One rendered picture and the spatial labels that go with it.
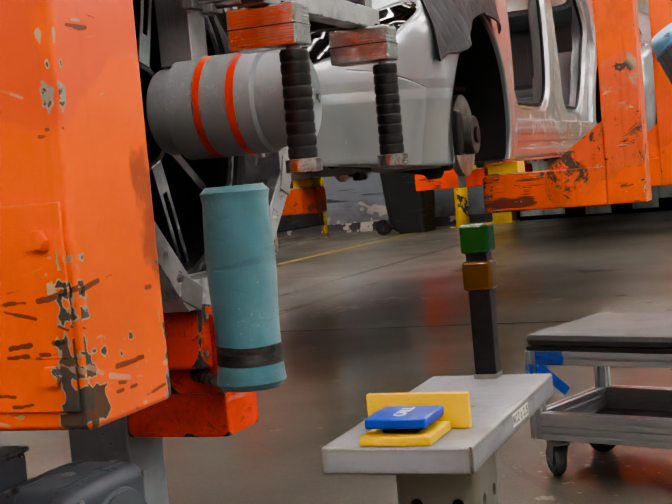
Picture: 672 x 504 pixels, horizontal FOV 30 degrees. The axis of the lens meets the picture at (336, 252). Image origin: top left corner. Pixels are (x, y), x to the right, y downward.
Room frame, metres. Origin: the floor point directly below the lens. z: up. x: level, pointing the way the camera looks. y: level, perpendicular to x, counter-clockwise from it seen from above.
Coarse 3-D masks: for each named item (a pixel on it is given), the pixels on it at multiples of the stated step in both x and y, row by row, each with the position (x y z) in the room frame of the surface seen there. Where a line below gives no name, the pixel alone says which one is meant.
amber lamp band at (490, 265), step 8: (464, 264) 1.68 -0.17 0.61; (472, 264) 1.68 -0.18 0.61; (480, 264) 1.67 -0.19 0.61; (488, 264) 1.67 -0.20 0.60; (464, 272) 1.68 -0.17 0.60; (472, 272) 1.68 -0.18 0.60; (480, 272) 1.67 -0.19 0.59; (488, 272) 1.67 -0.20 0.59; (496, 272) 1.70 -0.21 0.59; (464, 280) 1.68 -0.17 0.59; (472, 280) 1.68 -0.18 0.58; (480, 280) 1.67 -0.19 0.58; (488, 280) 1.67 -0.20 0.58; (496, 280) 1.70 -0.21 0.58; (464, 288) 1.68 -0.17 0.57; (472, 288) 1.68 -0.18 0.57; (480, 288) 1.68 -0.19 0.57; (488, 288) 1.67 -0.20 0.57
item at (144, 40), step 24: (144, 0) 1.83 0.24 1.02; (144, 24) 1.82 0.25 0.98; (144, 48) 1.81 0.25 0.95; (216, 48) 1.98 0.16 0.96; (144, 72) 1.81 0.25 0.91; (144, 96) 1.85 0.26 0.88; (144, 120) 1.86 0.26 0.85; (168, 168) 2.03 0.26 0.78; (192, 168) 2.01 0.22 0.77; (216, 168) 1.99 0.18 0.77; (168, 192) 1.84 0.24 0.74; (192, 192) 1.94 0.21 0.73; (168, 216) 1.83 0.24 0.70; (192, 216) 1.96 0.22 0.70; (168, 240) 1.84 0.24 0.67; (192, 240) 1.92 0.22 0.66; (192, 264) 1.86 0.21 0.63
